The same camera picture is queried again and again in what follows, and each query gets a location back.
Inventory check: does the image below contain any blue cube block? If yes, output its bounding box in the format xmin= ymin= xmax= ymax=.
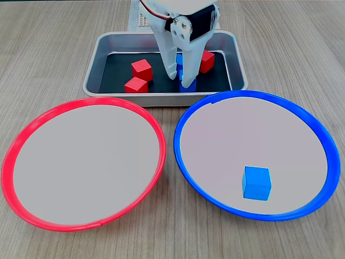
xmin=178 ymin=69 xmax=197 ymax=93
xmin=175 ymin=53 xmax=185 ymax=71
xmin=241 ymin=166 xmax=272 ymax=201

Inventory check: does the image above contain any red cube block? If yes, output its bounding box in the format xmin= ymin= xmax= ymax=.
xmin=131 ymin=58 xmax=154 ymax=81
xmin=198 ymin=50 xmax=216 ymax=74
xmin=124 ymin=77 xmax=149 ymax=94

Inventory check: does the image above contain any silver metal tray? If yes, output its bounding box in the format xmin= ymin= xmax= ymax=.
xmin=82 ymin=31 xmax=249 ymax=107

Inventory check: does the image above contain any black tray liner mat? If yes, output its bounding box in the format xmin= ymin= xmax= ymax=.
xmin=98 ymin=50 xmax=232 ymax=94

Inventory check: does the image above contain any white mesh mat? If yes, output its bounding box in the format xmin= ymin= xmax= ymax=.
xmin=138 ymin=8 xmax=151 ymax=28

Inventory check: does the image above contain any blue-rimmed white dish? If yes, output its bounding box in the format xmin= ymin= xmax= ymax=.
xmin=173 ymin=90 xmax=342 ymax=222

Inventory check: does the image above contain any red-rimmed white dish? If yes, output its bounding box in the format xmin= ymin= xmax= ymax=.
xmin=1 ymin=96 xmax=167 ymax=233

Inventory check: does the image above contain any red and black servo cable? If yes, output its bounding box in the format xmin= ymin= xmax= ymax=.
xmin=140 ymin=0 xmax=174 ymax=21

